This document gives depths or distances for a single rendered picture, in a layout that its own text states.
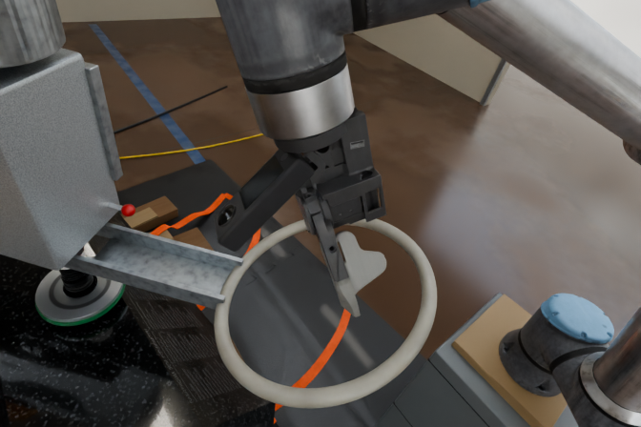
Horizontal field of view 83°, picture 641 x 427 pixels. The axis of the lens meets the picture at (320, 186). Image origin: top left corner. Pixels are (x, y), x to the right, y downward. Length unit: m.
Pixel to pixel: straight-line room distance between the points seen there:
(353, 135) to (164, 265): 0.74
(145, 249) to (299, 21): 0.85
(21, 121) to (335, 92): 0.60
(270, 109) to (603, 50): 0.39
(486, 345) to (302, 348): 1.05
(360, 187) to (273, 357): 1.74
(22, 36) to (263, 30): 0.51
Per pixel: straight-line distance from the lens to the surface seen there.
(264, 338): 2.08
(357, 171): 0.36
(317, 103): 0.29
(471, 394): 1.27
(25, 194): 0.84
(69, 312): 1.23
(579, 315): 1.17
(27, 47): 0.74
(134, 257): 1.03
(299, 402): 0.71
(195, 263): 0.99
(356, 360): 2.11
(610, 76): 0.56
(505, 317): 1.41
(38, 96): 0.80
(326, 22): 0.28
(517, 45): 0.49
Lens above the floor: 1.87
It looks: 39 degrees down
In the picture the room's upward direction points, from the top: 13 degrees clockwise
